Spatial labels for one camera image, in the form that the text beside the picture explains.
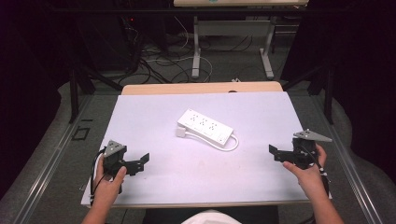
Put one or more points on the person's dark pants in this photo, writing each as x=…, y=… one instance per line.
x=162, y=215

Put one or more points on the white power plug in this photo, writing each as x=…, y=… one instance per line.
x=180, y=132

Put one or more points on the person's left hand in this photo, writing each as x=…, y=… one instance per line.
x=107, y=186

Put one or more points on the person's right hand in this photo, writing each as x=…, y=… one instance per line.
x=308, y=180

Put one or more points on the white metal desk frame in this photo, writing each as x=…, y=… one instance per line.
x=232, y=28

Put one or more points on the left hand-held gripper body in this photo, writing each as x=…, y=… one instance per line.
x=114, y=158

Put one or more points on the white power strip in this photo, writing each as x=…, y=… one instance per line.
x=205, y=127

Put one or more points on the black metal stand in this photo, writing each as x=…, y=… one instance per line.
x=73, y=96
x=328, y=93

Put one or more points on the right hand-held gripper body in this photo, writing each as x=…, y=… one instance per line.
x=303, y=152

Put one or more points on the white table cover sheet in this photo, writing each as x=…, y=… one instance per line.
x=193, y=177

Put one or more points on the person's white shirt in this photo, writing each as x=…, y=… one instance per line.
x=211, y=217

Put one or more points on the metal floor rail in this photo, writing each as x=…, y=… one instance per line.
x=351, y=174
x=46, y=168

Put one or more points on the dark computer tower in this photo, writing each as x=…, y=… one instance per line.
x=130, y=43

